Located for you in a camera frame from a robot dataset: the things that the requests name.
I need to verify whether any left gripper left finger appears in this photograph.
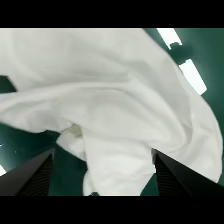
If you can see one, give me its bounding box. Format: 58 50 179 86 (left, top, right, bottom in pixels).
0 147 56 197

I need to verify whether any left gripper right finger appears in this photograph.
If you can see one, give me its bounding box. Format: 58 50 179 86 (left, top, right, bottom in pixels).
151 148 224 197

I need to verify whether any white T-shirt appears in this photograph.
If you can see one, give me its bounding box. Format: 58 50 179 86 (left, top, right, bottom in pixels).
0 28 224 197

